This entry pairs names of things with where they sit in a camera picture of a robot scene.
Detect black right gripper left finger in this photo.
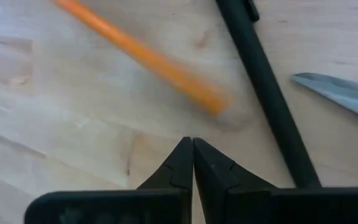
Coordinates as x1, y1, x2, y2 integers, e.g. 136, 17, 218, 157
23, 136, 194, 224

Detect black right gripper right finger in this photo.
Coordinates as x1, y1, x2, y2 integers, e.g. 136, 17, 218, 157
192, 137, 358, 224

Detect black pen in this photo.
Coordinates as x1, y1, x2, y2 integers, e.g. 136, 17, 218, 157
215, 0, 323, 189

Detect orange pencil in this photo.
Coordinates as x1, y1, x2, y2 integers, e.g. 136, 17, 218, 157
52, 0, 232, 116

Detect green-handled scissors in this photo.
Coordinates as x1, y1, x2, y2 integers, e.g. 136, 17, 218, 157
290, 72, 358, 124

